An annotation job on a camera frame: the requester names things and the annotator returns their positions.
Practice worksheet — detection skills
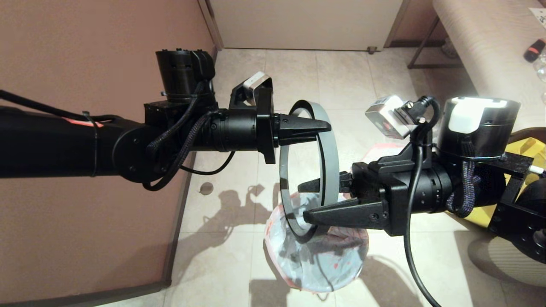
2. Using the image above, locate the grey bin rim ring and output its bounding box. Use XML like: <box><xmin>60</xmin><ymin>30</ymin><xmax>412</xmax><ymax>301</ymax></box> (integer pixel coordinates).
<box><xmin>279</xmin><ymin>100</ymin><xmax>340</xmax><ymax>244</ymax></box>

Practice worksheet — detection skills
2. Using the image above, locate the used white pink trash bag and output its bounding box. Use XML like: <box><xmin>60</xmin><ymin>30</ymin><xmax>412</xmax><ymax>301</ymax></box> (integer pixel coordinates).
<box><xmin>363</xmin><ymin>143</ymin><xmax>410</xmax><ymax>165</ymax></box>

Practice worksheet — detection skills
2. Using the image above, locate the fresh white pink trash bag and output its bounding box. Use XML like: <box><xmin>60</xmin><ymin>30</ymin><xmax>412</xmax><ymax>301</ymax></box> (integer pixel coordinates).
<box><xmin>264</xmin><ymin>192</ymin><xmax>369</xmax><ymax>293</ymax></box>

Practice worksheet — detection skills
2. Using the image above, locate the yellow shopping bag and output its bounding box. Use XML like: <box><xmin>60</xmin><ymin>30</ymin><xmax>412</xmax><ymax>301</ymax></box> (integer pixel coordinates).
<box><xmin>469</xmin><ymin>136</ymin><xmax>546</xmax><ymax>227</ymax></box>

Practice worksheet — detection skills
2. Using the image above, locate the white door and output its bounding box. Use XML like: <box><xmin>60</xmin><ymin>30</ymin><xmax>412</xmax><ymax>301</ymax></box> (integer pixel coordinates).
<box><xmin>209</xmin><ymin>0</ymin><xmax>404</xmax><ymax>51</ymax></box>

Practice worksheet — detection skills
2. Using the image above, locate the black orange marker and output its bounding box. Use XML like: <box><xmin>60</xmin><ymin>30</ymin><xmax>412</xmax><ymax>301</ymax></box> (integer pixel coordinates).
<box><xmin>524</xmin><ymin>38</ymin><xmax>546</xmax><ymax>63</ymax></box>

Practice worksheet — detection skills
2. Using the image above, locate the white printed paper sheet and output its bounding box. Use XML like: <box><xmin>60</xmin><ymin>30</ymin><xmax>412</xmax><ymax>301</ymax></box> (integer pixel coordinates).
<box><xmin>528</xmin><ymin>8</ymin><xmax>546</xmax><ymax>28</ymax></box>

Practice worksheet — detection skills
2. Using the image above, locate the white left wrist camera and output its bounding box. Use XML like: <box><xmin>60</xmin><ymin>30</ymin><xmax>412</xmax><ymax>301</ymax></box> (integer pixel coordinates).
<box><xmin>232</xmin><ymin>72</ymin><xmax>273</xmax><ymax>107</ymax></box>

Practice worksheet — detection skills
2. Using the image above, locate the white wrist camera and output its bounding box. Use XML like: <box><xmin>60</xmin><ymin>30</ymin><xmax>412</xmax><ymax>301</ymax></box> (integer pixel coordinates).
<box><xmin>232</xmin><ymin>72</ymin><xmax>273</xmax><ymax>107</ymax></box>
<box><xmin>366</xmin><ymin>95</ymin><xmax>427</xmax><ymax>140</ymax></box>

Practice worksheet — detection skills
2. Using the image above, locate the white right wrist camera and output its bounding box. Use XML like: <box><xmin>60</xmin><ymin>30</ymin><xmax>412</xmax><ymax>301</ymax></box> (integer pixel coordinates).
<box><xmin>366</xmin><ymin>95</ymin><xmax>427</xmax><ymax>140</ymax></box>

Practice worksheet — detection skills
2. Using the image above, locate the smooth black left arm cable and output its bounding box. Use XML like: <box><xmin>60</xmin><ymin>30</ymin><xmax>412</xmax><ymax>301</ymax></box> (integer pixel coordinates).
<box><xmin>0</xmin><ymin>90</ymin><xmax>236</xmax><ymax>175</ymax></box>

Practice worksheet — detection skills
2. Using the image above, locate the braided black right arm cable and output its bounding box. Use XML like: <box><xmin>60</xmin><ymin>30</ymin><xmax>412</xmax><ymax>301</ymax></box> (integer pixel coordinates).
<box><xmin>446</xmin><ymin>141</ymin><xmax>478</xmax><ymax>218</ymax></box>

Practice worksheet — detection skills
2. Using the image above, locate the dark metal table frame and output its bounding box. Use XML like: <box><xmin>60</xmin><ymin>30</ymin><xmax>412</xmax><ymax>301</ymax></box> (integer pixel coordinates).
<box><xmin>407</xmin><ymin>17</ymin><xmax>463</xmax><ymax>70</ymax></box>

